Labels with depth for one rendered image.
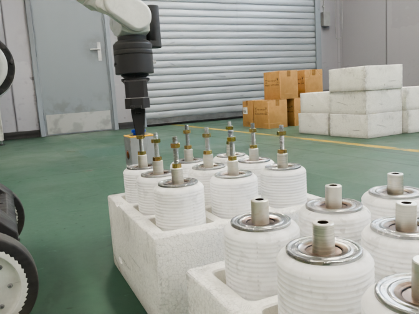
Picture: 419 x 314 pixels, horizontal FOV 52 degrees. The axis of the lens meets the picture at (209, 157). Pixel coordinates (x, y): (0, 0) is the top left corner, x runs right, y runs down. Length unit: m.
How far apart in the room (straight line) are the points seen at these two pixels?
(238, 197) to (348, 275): 0.43
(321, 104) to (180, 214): 3.11
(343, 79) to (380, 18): 3.90
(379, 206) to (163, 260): 0.36
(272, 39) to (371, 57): 1.61
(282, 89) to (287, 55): 2.55
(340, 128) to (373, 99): 0.35
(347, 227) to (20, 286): 0.59
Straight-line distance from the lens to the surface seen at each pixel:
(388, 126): 3.61
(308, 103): 3.93
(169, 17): 6.32
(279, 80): 4.66
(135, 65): 0.98
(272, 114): 4.61
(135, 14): 0.98
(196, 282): 0.58
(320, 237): 0.44
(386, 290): 0.38
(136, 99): 0.96
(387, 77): 3.58
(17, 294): 0.89
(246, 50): 6.79
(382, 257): 0.51
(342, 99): 3.60
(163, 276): 0.77
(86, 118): 5.95
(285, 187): 0.88
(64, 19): 6.02
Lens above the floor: 0.42
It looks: 8 degrees down
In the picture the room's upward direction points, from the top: 4 degrees counter-clockwise
